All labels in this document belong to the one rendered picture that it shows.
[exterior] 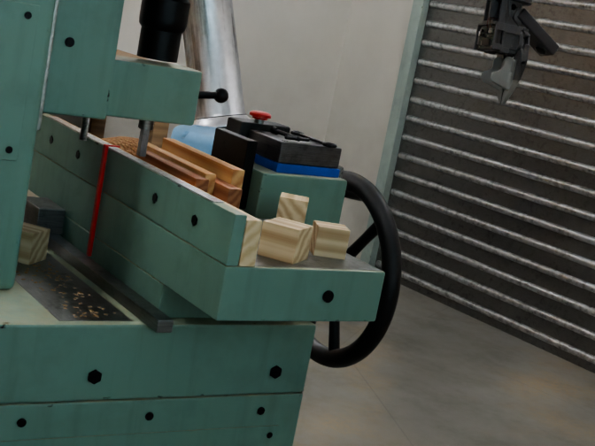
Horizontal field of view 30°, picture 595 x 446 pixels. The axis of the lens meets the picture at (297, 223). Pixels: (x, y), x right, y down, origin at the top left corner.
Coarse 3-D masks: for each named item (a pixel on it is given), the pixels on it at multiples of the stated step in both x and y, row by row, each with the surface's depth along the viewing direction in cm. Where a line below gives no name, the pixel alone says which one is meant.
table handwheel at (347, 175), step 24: (360, 192) 157; (384, 216) 153; (360, 240) 157; (384, 240) 152; (384, 264) 151; (384, 288) 151; (384, 312) 152; (336, 336) 162; (360, 336) 155; (336, 360) 160; (360, 360) 157
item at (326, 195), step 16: (256, 176) 142; (272, 176) 141; (288, 176) 143; (304, 176) 144; (320, 176) 147; (256, 192) 142; (272, 192) 142; (288, 192) 143; (304, 192) 145; (320, 192) 146; (336, 192) 148; (256, 208) 142; (272, 208) 143; (320, 208) 147; (336, 208) 148
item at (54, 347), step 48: (48, 288) 129; (96, 288) 133; (0, 336) 114; (48, 336) 117; (96, 336) 120; (144, 336) 123; (192, 336) 127; (240, 336) 130; (288, 336) 134; (0, 384) 115; (48, 384) 118; (96, 384) 121; (144, 384) 125; (192, 384) 128; (240, 384) 132; (288, 384) 136
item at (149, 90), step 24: (120, 72) 133; (144, 72) 135; (168, 72) 137; (192, 72) 139; (120, 96) 134; (144, 96) 136; (168, 96) 138; (192, 96) 139; (144, 120) 140; (168, 120) 139; (192, 120) 140
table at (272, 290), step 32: (64, 192) 150; (128, 224) 133; (128, 256) 133; (160, 256) 126; (192, 256) 120; (256, 256) 121; (192, 288) 119; (224, 288) 114; (256, 288) 116; (288, 288) 119; (320, 288) 121; (352, 288) 123; (224, 320) 116; (256, 320) 118; (288, 320) 120; (320, 320) 122; (352, 320) 125
